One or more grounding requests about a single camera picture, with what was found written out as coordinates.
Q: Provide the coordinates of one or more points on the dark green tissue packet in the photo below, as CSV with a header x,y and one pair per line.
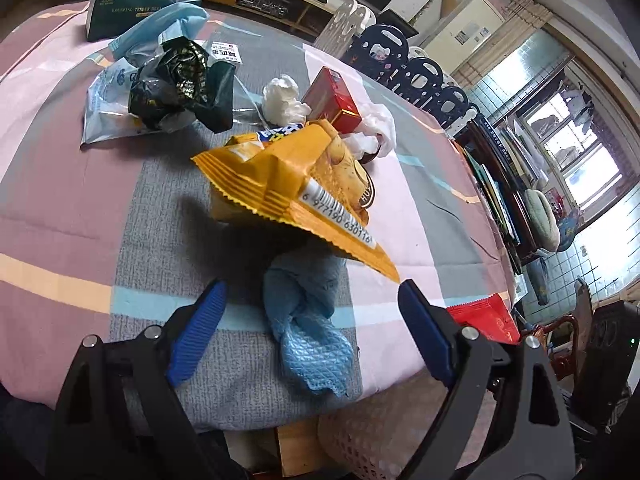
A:
x,y
120,5

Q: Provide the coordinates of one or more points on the blue mesh cloth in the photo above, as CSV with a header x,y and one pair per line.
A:
x,y
305,345

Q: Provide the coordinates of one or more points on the crumpled white tissue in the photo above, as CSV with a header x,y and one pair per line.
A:
x,y
282,100

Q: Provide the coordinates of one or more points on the red wrapper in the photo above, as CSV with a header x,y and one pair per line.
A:
x,y
485,317

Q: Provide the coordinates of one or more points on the wooden armchair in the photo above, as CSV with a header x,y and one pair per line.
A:
x,y
570,330

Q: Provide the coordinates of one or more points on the trash bin with white liner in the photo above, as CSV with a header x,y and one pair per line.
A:
x,y
370,435

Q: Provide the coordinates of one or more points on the red cardboard box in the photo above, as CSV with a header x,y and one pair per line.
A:
x,y
330,97

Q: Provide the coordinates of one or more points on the navy white playpen fence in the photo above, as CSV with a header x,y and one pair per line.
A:
x,y
420,75

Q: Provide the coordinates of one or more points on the cream standing air conditioner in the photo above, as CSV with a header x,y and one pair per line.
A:
x,y
465,30

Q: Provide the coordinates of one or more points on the person's dark clothing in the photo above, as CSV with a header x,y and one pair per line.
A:
x,y
25,435

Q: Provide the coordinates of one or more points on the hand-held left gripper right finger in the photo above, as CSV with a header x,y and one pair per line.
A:
x,y
427,335

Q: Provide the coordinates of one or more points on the white plastic bag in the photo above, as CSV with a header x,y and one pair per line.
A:
x,y
377,125

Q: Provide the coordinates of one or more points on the white blue plastic pouch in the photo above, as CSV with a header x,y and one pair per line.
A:
x,y
107,110

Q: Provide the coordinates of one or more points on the bookshelf with books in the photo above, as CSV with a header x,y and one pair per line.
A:
x,y
520,247

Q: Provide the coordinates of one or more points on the yellow snack bag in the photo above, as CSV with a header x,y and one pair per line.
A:
x,y
290,180

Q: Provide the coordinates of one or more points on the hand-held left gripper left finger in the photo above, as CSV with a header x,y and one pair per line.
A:
x,y
195,335

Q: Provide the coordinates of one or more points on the small white carton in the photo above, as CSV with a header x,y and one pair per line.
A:
x,y
225,52

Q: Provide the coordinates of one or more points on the black green foil wrapper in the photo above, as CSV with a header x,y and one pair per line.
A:
x,y
180,85

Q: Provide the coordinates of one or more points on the striped pastel blanket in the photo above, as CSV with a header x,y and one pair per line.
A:
x,y
75,200

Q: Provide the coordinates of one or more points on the grey green cushion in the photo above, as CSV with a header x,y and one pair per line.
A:
x,y
542,217

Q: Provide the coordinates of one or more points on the light blue plastic bag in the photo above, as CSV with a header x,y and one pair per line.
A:
x,y
165,20

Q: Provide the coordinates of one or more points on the pile of books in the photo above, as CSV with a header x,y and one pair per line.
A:
x,y
500,185

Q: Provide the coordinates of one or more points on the window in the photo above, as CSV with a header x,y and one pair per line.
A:
x,y
585,160

